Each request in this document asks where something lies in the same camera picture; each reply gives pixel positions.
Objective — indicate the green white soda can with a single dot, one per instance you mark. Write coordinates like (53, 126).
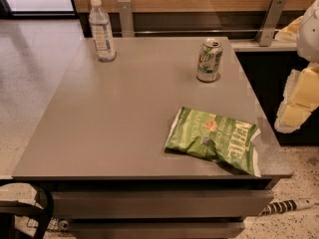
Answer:
(209, 57)

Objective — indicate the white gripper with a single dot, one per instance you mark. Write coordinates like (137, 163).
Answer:
(309, 34)

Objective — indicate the grey table drawer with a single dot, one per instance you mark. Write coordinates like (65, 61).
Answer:
(157, 230)
(160, 204)

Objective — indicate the left metal rail bracket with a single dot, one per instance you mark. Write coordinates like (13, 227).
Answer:
(126, 18)

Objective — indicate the upper grey table drawer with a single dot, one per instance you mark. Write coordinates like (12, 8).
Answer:
(160, 204)

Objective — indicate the horizontal metal rail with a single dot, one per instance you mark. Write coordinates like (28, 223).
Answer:
(192, 32)

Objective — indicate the clear plastic water bottle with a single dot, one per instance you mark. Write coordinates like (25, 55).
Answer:
(101, 30)

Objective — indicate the metal rail bracket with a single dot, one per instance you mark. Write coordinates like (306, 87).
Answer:
(126, 18)
(266, 32)

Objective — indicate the right metal rail bracket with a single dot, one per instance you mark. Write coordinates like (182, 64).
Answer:
(266, 32)

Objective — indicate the lower grey table drawer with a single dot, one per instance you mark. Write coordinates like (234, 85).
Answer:
(157, 230)

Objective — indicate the black chair frame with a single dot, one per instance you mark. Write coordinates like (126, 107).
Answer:
(9, 209)

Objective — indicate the green jalapeno chip bag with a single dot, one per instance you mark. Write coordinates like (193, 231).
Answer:
(216, 138)

